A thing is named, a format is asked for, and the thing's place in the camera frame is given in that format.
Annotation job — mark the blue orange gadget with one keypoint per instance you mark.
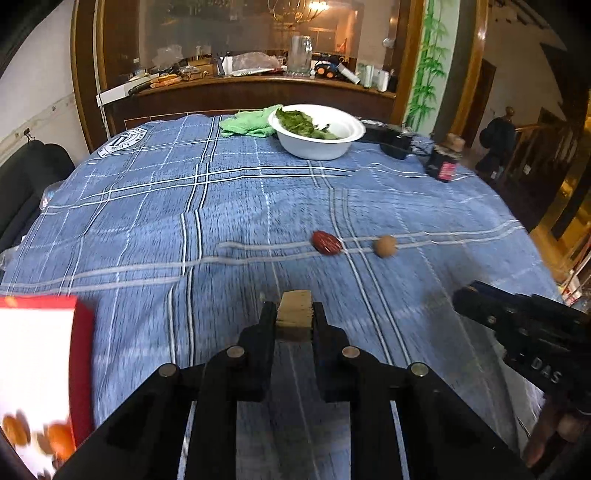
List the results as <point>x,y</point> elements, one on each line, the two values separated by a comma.
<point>328,68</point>

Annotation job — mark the wooden framed glass partition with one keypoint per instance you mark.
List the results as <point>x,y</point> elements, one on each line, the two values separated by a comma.
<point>207,27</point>

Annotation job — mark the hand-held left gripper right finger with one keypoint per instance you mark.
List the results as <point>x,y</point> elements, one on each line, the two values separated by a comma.
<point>321,330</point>

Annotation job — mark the red date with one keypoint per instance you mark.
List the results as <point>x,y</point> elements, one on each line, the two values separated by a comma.
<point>327,241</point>

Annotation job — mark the black and red device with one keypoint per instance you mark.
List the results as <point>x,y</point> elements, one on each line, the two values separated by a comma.
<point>443,166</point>

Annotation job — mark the white flat box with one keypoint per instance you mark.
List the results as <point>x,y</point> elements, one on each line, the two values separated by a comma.
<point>117,93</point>

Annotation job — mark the wooden sideboard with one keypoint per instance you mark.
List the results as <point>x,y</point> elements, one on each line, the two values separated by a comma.
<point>231,94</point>

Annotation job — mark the wooden stair railing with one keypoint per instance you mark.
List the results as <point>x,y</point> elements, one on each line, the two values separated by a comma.
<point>531,147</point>

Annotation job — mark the bamboo wall painting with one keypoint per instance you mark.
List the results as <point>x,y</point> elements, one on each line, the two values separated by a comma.
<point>427,69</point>

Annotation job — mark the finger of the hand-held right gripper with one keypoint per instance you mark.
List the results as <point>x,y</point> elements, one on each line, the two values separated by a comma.
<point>503,294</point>
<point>480,309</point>

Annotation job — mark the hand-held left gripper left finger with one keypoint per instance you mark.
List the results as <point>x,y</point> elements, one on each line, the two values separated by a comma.
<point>268,327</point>

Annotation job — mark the orange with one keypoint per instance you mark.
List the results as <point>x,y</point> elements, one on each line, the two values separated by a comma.
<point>16,430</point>
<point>60,441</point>

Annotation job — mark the blue plaid tablecloth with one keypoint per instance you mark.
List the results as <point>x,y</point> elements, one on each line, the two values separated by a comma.
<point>184,207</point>

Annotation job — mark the white bowl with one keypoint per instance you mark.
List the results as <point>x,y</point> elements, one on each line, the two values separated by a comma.
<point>318,147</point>

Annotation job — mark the person's right hand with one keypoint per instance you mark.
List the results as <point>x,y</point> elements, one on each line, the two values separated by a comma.
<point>549,429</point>

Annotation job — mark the green cloth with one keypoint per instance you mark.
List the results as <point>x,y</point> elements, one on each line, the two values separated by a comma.
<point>244,124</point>

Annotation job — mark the brown longan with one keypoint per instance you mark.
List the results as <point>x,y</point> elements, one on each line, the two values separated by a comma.
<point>384,246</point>

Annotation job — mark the clear plastic bag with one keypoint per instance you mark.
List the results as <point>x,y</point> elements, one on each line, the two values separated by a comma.
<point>254,61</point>

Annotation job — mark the glass pitcher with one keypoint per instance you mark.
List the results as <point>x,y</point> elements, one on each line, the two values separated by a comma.
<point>300,57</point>

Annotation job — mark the red box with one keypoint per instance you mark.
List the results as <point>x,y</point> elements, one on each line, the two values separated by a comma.
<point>37,350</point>

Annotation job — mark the black sofa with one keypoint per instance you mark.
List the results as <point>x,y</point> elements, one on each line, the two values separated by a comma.
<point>32,184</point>

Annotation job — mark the green leaves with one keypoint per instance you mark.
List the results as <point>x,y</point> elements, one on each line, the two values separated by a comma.
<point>298,122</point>

